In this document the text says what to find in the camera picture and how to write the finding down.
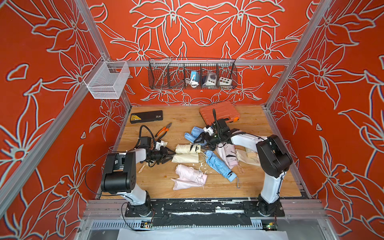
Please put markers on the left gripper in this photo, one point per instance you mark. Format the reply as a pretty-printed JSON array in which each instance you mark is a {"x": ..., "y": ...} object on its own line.
[{"x": 163, "y": 152}]

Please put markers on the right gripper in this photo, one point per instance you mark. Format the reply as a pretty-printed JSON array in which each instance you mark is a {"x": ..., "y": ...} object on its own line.
[{"x": 203, "y": 135}]

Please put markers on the light blue sleeved umbrella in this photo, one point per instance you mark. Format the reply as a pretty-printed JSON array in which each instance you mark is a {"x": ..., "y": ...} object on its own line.
[{"x": 195, "y": 132}]

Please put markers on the cream sleeved umbrella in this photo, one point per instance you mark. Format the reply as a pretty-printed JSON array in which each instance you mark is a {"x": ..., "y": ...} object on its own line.
[{"x": 188, "y": 149}]

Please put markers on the pink sleeved umbrella long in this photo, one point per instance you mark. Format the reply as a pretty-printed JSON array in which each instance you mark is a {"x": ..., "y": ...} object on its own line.
[{"x": 189, "y": 174}]

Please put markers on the cream sleeve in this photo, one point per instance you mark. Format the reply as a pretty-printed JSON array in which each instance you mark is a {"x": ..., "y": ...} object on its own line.
[
  {"x": 186, "y": 158},
  {"x": 242, "y": 157}
]

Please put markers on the pink sleeved umbrella short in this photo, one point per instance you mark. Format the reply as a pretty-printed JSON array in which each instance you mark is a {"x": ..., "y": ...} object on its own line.
[{"x": 232, "y": 157}]

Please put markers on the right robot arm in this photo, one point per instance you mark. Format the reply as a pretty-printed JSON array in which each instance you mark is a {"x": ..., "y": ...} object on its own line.
[{"x": 274, "y": 158}]

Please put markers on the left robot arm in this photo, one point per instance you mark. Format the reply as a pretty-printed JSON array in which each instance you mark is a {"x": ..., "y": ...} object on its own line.
[{"x": 120, "y": 174}]

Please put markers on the red plastic tool case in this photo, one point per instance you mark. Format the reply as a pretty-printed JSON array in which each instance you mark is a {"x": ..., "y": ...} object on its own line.
[{"x": 224, "y": 110}]

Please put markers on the black yellow tool box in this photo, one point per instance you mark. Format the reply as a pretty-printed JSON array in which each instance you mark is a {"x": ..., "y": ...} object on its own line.
[{"x": 144, "y": 117}]

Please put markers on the white mesh basket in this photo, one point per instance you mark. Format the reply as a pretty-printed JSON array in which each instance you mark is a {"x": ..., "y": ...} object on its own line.
[{"x": 105, "y": 85}]

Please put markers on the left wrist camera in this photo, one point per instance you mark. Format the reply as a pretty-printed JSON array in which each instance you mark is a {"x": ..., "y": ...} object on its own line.
[{"x": 160, "y": 144}]

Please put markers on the orange handled pliers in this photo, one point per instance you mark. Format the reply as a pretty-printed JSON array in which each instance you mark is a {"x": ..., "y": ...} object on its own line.
[{"x": 162, "y": 132}]

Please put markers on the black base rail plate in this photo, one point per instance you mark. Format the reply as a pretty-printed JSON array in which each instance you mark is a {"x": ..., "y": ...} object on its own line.
[{"x": 238, "y": 213}]

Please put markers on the black wire wall basket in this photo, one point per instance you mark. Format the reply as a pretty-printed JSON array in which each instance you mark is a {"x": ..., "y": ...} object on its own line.
[{"x": 178, "y": 73}]

